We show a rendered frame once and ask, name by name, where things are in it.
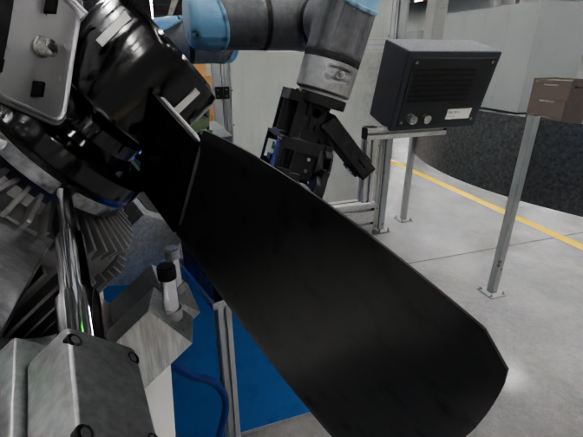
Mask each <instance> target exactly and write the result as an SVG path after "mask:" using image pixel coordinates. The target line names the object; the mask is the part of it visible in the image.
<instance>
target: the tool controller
mask: <svg viewBox="0 0 583 437"><path fill-rule="evenodd" d="M500 57H501V51H500V50H498V49H494V48H491V47H489V46H487V45H484V44H482V43H479V42H476V41H473V40H424V39H387V40H386V41H385V44H384V49H383V56H382V60H381V64H380V69H379V72H378V77H377V84H376V88H375V92H374V96H373V101H372V104H371V109H370V115H371V116H372V117H374V118H375V119H376V120H377V121H378V122H380V123H381V124H382V125H383V126H385V127H388V130H389V131H399V130H412V129H424V128H438V127H463V126H472V125H474V123H475V119H476V116H477V115H478V112H479V109H480V107H481V104H482V101H483V99H484V96H485V94H486V92H487V90H488V86H489V83H490V82H491V79H492V76H493V74H494V71H495V68H496V66H497V63H498V61H499V59H500Z"/></svg>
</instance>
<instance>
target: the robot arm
mask: <svg viewBox="0 0 583 437"><path fill-rule="evenodd" d="M379 2H380V0H182V15H178V16H164V17H156V18H151V19H152V20H153V21H154V22H155V23H156V24H157V25H158V26H159V27H160V29H161V30H162V31H163V32H164V33H165V34H166V35H167V36H168V37H169V38H170V40H171V41H172V42H173V43H174V44H175V45H176V46H177V48H178V49H179V50H180V51H181V52H182V53H183V54H184V56H185V57H186V58H187V59H188V60H189V61H190V63H192V64H206V63H218V64H225V63H230V62H233V61H234V60H235V59H236V57H237V55H238V53H239V50H264V51H298V52H305V54H304V57H303V61H302V64H301V67H300V70H299V73H298V79H297V84H298V85H299V86H300V87H299V88H296V89H294V88H287V87H283V88H282V92H281V96H280V98H279V102H278V108H277V111H276V114H275V118H274V122H273V124H272V128H270V127H268V129H267V133H266V137H265V142H264V145H263V149H262V153H261V155H260V158H261V159H262V160H263V161H265V162H267V163H268V164H270V165H272V166H274V167H275V168H277V169H278V170H279V171H281V172H282V173H284V174H286V175H288V176H289V177H291V178H292V179H294V180H296V181H297V182H298V183H299V184H301V185H302V186H304V187H306V188H307V189H309V190H310V191H312V192H313V193H315V194H316V195H318V196H319V197H320V198H321V199H322V198H323V196H324V192H325V189H326V186H327V181H328V178H329V176H330V174H331V168H332V162H333V150H334V151H335V152H336V154H337V155H338V156H339V158H340V159H341V160H342V161H343V163H344V166H345V168H346V169H347V171H348V172H349V173H350V174H352V175H353V176H354V177H358V178H360V179H362V180H365V179H366V178H367V177H368V176H369V175H370V174H371V173H373V172H374V171H375V170H376V168H375V167H374V166H373V165H372V164H371V163H372V161H371V160H370V158H369V157H368V156H367V154H366V153H365V152H363V151H362V150H361V149H360V147H359V146H358V145H357V143H356V142H355V141H354V140H353V139H352V137H351V136H350V134H349V133H348V132H347V130H346V129H345V128H344V126H343V124H342V123H341V122H340V120H339V119H338V118H337V117H336V115H334V114H331V113H330V111H331V109H334V110H337V111H340V112H343V111H344V109H345V106H346V102H344V100H348V99H350V94H351V91H352V88H353V85H354V82H355V80H356V77H357V71H358V69H359V66H360V63H361V61H362V58H363V55H364V51H365V48H366V44H367V42H368V39H369V36H370V32H371V29H372V25H373V23H374V20H375V17H376V16H377V14H378V11H377V9H378V5H379ZM268 138H270V139H274V140H275V141H274V142H273V143H272V149H274V150H273V153H270V152H268V153H267V155H266V156H265V155H264V154H265V148H266V144H267V141H268ZM307 181H308V182H309V184H308V182H307Z"/></svg>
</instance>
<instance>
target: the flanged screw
mask: <svg viewBox="0 0 583 437"><path fill-rule="evenodd" d="M32 44H33V50H34V51H35V53H36V54H37V55H38V56H39V57H41V58H46V57H48V56H50V57H54V56H56V54H57V52H58V48H57V45H56V42H55V41H54V40H53V39H51V38H44V37H43V36H35V38H34V39H33V43H32Z"/></svg>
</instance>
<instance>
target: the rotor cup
mask: <svg viewBox="0 0 583 437"><path fill-rule="evenodd" d="M124 11H125V12H126V13H127V14H128V15H129V16H130V17H131V19H130V20H129V21H128V22H127V23H126V24H125V25H124V26H123V27H122V28H121V29H120V30H119V31H118V32H117V33H116V34H115V35H114V36H113V37H112V38H111V39H110V40H109V41H108V42H107V43H106V44H105V45H104V46H103V47H102V46H101V45H100V44H99V43H98V42H97V41H96V39H97V38H98V37H99V36H100V35H101V34H102V33H103V32H104V31H105V30H106V29H107V28H108V27H109V26H110V25H111V24H112V23H113V22H114V21H115V20H116V19H117V18H118V17H119V16H120V15H121V14H122V13H123V12H124ZM195 88H196V89H197V90H198V91H199V92H200V94H199V95H198V96H197V97H196V98H195V99H194V100H193V101H191V102H190V103H189V104H188V105H187V106H186V107H185V108H184V109H183V110H182V111H181V112H180V116H181V117H182V118H183V119H184V120H185V121H186V122H187V124H188V125H189V126H190V127H191V126H192V125H193V124H194V123H195V122H196V121H197V120H198V119H199V118H200V117H201V116H202V115H203V114H204V113H205V112H206V111H207V110H208V109H209V108H210V107H211V106H212V105H213V104H214V103H215V101H216V95H215V93H214V91H213V89H212V88H211V86H210V85H209V84H208V83H207V81H206V80H205V79H204V77H203V76H202V75H201V74H200V72H199V71H198V70H197V69H196V68H195V67H194V65H193V64H192V63H190V61H189V60H188V59H187V58H186V57H185V56H184V54H183V53H182V52H181V51H180V50H179V49H178V48H177V46H176V45H175V44H174V43H173V42H172V41H171V40H170V38H169V37H168V36H167V35H166V34H165V33H164V32H163V31H162V30H161V29H160V27H159V26H158V25H157V24H156V23H155V22H154V21H153V20H152V19H151V18H150V17H149V16H148V14H147V13H146V12H145V11H144V10H143V9H142V8H141V7H140V6H139V5H138V4H137V3H136V2H135V1H134V0H99V1H98V2H97V3H96V4H95V5H94V6H93V7H92V8H91V9H90V10H89V11H88V12H87V13H86V14H85V15H84V16H82V17H81V18H80V28H79V35H78V40H77V46H76V52H75V63H74V68H73V74H72V80H71V86H70V91H69V103H68V108H67V113H66V118H65V120H64V122H63V123H62V124H61V126H60V128H55V127H52V126H50V125H47V124H45V123H43V122H40V121H38V120H35V119H33V118H31V117H29V116H27V115H25V114H21V113H19V112H17V111H15V110H12V109H10V108H7V107H5V106H3V105H0V120H1V121H2V122H3V123H4V124H5V126H6V127H7V128H8V129H9V130H10V131H11V132H12V133H13V134H14V135H15V136H16V137H17V138H18V139H19V140H20V141H21V142H22V143H23V144H24V145H26V146H27V147H28V148H29V149H30V150H31V151H32V152H34V153H35V154H36V155H37V156H39V157H40V158H41V159H42V160H44V161H45V162H46V163H48V164H49V165H50V166H52V167H53V168H55V169H56V170H57V171H58V172H59V173H61V174H62V175H64V176H65V177H67V178H68V179H70V180H72V181H73V182H75V183H76V184H77V185H79V186H81V187H83V188H85V189H86V190H88V191H90V192H92V193H94V194H96V195H98V196H100V197H102V198H105V199H108V200H111V201H114V202H117V203H124V204H127V203H132V202H133V201H134V200H135V199H137V198H138V197H139V196H140V195H141V194H142V193H143V192H144V191H143V190H142V189H141V187H140V186H139V184H138V178H139V171H140V168H139V167H138V166H137V165H136V164H135V162H134V161H133V158H134V157H135V156H136V155H138V154H139V153H142V149H143V144H144V138H145V132H146V126H147V116H148V110H149V104H150V99H151V93H152V92H155V93H156V94H157V95H158V96H159V97H164V98H165V99H166V100H167V101H168V102H169V103H170V104H171V105H172V107H173V108H175V107H176V106H177V105H178V104H179V103H180V102H181V101H182V100H183V99H184V98H185V97H186V96H187V95H188V94H189V93H190V92H191V91H193V90H194V89H195Z"/></svg>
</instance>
